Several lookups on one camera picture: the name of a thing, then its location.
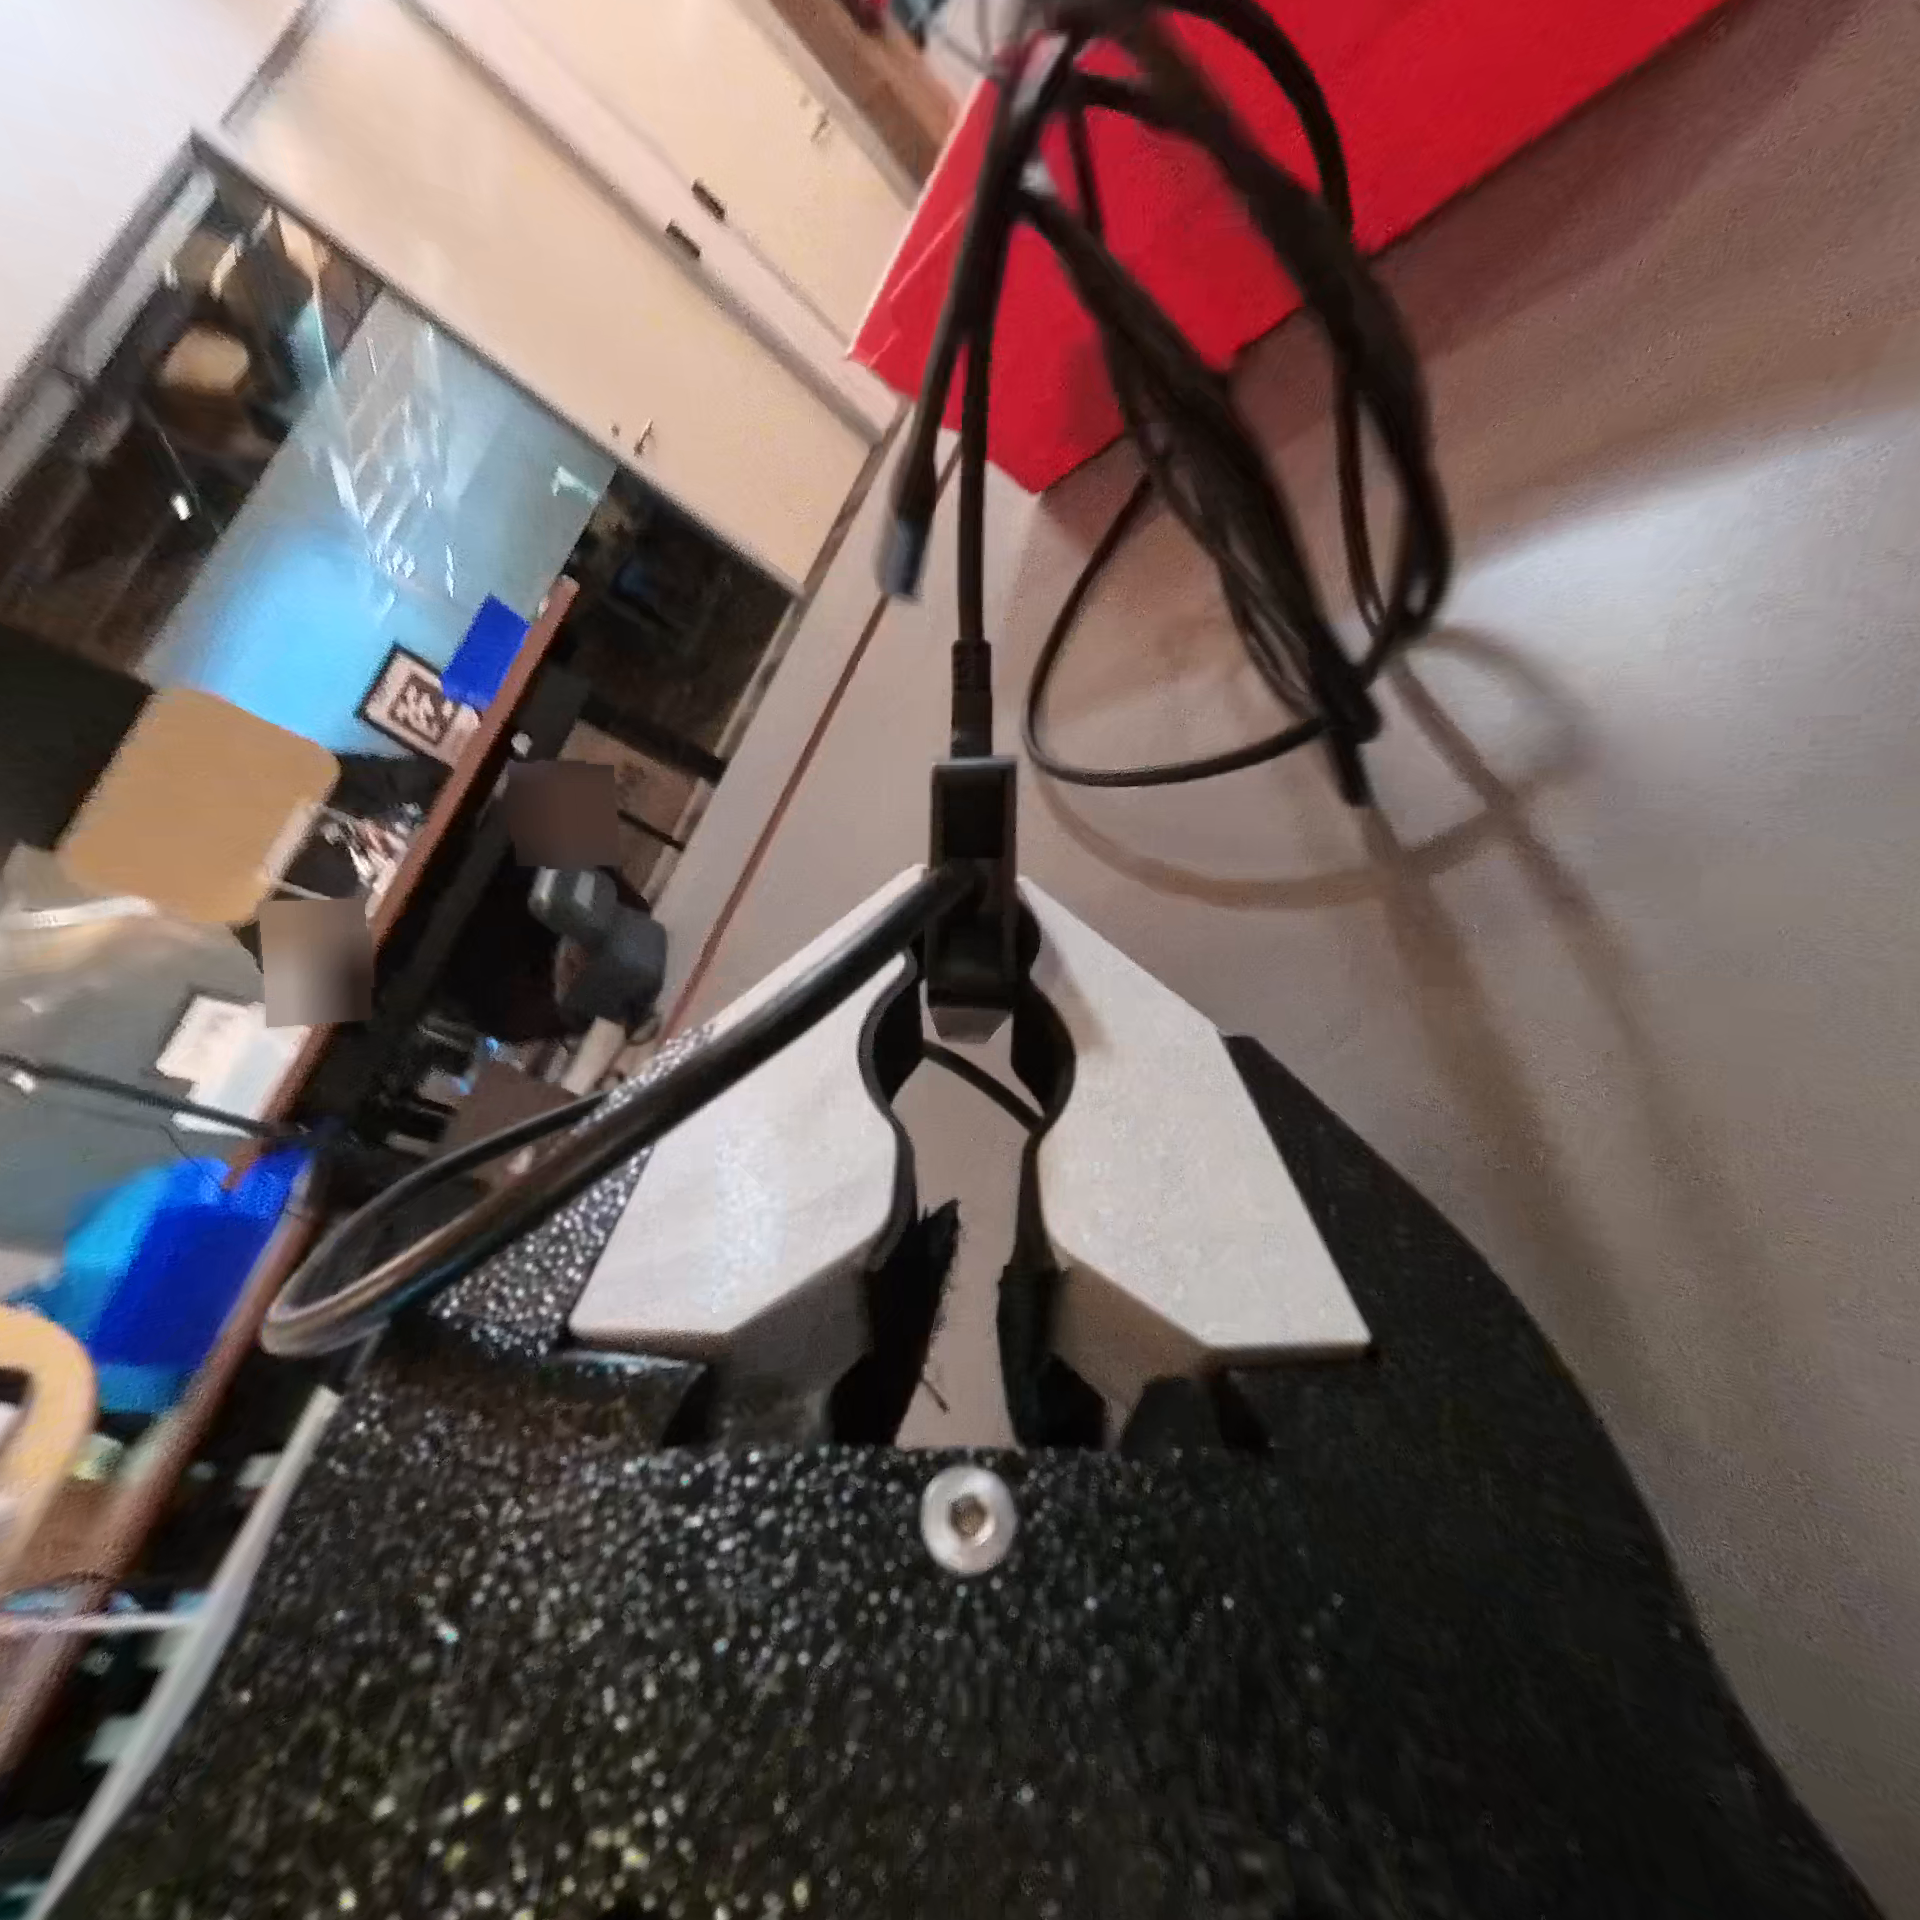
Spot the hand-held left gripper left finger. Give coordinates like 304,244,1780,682
566,871,923,1425

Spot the blue storage bin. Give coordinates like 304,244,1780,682
59,1151,308,1414

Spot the black slim usb hub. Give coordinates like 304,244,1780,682
920,757,1029,1044

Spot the white double door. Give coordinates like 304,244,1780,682
405,0,940,353

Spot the red plastic bin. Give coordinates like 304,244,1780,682
848,0,1728,494

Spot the clear plastic bin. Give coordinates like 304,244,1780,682
0,855,302,1143

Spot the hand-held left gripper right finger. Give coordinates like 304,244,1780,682
1007,877,1372,1425

